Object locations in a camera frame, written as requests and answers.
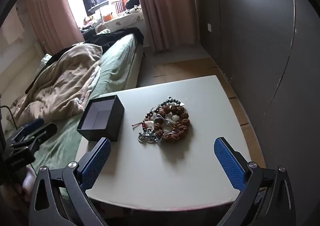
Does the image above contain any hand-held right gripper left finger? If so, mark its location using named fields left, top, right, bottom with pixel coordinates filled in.
left=29, top=137, right=112, bottom=226

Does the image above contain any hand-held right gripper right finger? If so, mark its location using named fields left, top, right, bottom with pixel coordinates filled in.
left=213, top=137, right=297, bottom=226

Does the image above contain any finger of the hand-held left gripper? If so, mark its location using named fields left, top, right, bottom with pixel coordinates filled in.
left=30, top=122, right=58, bottom=144
left=24, top=118, right=45, bottom=133

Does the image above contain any black gift box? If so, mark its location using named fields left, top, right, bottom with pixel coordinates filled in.
left=76, top=95, right=125, bottom=142

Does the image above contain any silver chain bracelet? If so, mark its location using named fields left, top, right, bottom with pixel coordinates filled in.
left=137, top=126, right=163, bottom=144

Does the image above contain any red string bracelet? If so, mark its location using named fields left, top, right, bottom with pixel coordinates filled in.
left=132, top=119, right=151, bottom=129

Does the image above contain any brown seed bead bracelet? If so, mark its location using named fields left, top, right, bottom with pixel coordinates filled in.
left=152, top=104, right=191, bottom=142

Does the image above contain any white bead bracelet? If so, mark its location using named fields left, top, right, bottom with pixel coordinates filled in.
left=150, top=113, right=181, bottom=126

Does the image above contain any dark bead bracelet silver charm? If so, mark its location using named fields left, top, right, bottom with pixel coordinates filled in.
left=150, top=96, right=185, bottom=116

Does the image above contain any person's left hand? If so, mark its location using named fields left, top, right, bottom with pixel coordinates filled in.
left=21, top=167, right=38, bottom=196

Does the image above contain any beige blanket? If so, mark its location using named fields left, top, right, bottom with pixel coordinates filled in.
left=6, top=43, right=103, bottom=126

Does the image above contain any bed with green sheet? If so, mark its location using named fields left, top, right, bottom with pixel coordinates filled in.
left=30, top=33, right=145, bottom=191

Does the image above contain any black clothing on bed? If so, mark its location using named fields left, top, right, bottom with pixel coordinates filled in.
left=80, top=27, right=145, bottom=49

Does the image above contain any pink curtain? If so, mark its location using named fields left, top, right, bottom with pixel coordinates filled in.
left=15, top=0, right=85, bottom=57
left=134, top=0, right=200, bottom=53

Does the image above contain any floral cloth on windowsill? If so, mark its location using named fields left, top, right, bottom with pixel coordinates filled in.
left=100, top=12, right=145, bottom=34

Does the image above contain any black cable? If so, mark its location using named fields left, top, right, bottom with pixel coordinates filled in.
left=0, top=106, right=16, bottom=126

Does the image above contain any paper sheet on wall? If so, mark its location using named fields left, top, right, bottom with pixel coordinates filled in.
left=0, top=9, right=25, bottom=44

